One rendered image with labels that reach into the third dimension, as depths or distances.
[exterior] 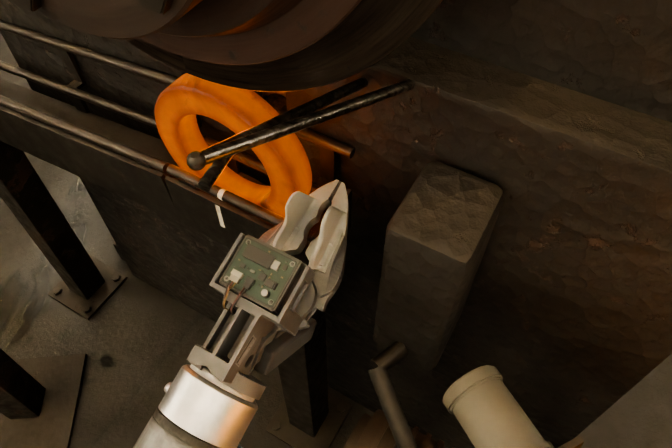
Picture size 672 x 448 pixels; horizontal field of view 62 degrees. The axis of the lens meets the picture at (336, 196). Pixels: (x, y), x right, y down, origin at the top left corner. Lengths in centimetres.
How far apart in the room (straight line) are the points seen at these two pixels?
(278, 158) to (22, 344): 104
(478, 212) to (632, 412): 94
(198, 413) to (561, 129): 37
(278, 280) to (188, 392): 11
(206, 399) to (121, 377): 87
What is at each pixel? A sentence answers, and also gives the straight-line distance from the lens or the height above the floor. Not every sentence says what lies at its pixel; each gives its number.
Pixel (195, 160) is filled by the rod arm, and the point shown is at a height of 91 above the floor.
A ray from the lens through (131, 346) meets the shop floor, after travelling 138.
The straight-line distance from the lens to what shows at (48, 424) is 136.
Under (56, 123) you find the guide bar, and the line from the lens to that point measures 79.
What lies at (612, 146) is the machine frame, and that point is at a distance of 49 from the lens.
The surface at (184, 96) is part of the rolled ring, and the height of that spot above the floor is 83.
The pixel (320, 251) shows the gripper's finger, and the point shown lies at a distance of 52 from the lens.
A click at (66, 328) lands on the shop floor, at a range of 145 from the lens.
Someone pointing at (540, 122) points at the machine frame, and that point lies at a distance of 49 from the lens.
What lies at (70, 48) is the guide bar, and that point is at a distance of 82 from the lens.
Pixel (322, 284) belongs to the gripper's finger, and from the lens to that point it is 52.
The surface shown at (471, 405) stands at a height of 69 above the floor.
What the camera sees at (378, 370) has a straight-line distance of 62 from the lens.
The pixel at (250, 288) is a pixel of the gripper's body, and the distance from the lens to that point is 48.
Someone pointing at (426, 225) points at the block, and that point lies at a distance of 48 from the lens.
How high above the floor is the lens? 119
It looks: 51 degrees down
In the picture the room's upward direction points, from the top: straight up
